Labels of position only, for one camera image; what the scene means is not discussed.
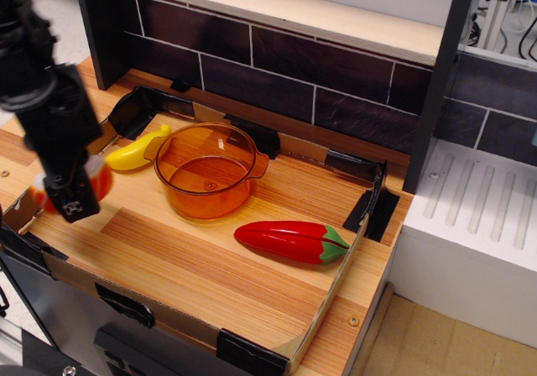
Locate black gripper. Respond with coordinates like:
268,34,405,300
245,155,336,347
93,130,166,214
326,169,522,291
16,65,102,223

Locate salmon sushi toy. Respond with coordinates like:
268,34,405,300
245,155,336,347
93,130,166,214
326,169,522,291
29,155,112,214

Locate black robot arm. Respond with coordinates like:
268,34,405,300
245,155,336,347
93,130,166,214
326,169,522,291
1,0,102,223

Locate orange transparent plastic pot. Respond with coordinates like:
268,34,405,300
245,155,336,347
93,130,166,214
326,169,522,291
144,123,269,220

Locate yellow toy banana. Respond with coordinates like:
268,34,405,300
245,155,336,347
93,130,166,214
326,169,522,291
105,124,171,171

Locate red toy chili pepper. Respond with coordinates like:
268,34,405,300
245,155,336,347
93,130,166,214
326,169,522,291
234,221,351,264

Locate dark shelf with tile backsplash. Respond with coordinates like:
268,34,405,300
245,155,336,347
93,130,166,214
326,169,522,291
79,0,469,193

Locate black oven handle panel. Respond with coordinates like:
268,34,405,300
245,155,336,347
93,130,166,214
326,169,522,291
92,324,219,376

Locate aluminium frame with cables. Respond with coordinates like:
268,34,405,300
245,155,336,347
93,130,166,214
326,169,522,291
458,0,536,71

